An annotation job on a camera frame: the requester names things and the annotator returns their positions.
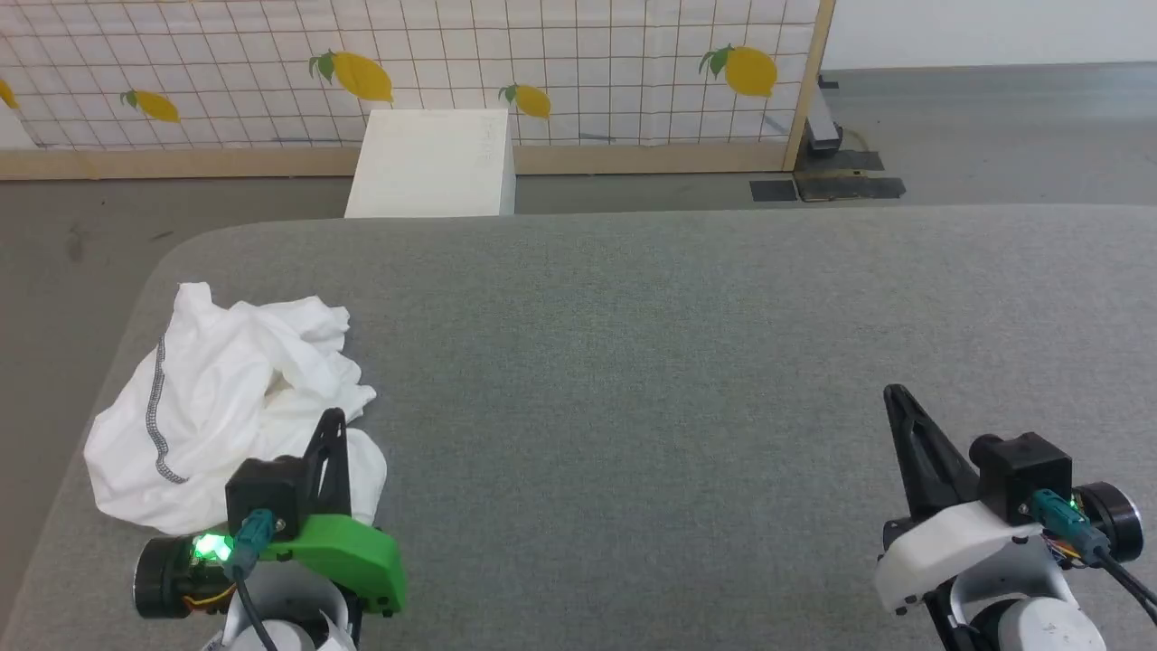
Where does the grey fabric sofa cushion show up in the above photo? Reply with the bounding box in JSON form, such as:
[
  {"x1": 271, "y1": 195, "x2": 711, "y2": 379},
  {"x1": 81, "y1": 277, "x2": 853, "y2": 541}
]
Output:
[{"x1": 0, "y1": 203, "x2": 1157, "y2": 651}]

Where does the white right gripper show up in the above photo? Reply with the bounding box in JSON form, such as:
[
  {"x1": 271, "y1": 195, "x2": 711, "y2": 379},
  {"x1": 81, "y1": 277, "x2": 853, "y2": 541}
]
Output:
[{"x1": 874, "y1": 383, "x2": 1054, "y2": 617}]

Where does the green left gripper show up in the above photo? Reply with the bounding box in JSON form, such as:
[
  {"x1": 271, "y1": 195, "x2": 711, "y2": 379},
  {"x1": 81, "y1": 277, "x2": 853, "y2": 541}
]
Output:
[{"x1": 262, "y1": 408, "x2": 408, "y2": 618}]

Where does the white shirt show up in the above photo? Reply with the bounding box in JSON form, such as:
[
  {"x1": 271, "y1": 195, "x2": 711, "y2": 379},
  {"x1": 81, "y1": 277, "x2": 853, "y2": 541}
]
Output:
[{"x1": 83, "y1": 282, "x2": 390, "y2": 536}]

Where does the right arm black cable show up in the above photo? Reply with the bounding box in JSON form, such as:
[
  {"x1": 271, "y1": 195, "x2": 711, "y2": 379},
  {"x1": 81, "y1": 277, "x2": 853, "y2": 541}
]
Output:
[{"x1": 1030, "y1": 489, "x2": 1157, "y2": 627}]

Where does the lemon tile print partition panel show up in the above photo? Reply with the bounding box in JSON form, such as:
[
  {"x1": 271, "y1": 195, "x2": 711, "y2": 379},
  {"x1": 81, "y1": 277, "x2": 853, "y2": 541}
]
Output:
[{"x1": 0, "y1": 0, "x2": 837, "y2": 180}]

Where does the grey metal partition support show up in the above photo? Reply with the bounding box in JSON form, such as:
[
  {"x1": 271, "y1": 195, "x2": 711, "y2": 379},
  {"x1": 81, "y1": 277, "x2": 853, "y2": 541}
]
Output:
[{"x1": 807, "y1": 77, "x2": 847, "y2": 156}]

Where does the white rectangular box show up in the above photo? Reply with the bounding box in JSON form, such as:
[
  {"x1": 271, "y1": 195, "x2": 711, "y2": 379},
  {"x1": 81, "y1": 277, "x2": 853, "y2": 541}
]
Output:
[{"x1": 343, "y1": 108, "x2": 518, "y2": 220}]

